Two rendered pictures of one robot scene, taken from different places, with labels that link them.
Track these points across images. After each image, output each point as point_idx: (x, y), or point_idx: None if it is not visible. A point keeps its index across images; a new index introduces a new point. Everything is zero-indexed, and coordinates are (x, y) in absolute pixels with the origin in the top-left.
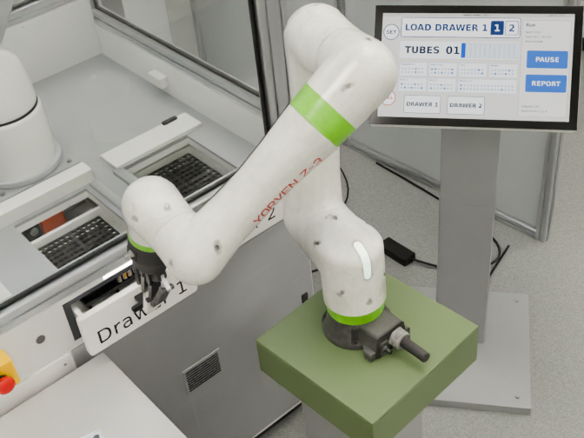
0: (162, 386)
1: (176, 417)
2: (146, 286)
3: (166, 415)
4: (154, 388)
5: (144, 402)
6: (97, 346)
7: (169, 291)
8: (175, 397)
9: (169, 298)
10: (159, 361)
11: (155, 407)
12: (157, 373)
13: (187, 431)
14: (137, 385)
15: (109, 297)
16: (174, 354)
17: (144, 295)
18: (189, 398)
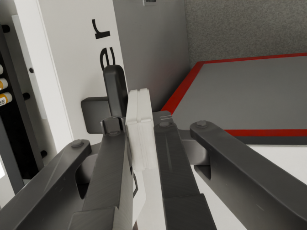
0: (147, 37)
1: (164, 24)
2: (131, 182)
3: (162, 37)
4: (148, 49)
5: (267, 156)
6: (139, 195)
7: (288, 173)
8: (155, 21)
9: (103, 20)
10: (132, 37)
11: (293, 148)
12: (140, 41)
13: (170, 15)
14: (143, 72)
15: (34, 116)
16: (130, 11)
17: (141, 169)
18: (157, 4)
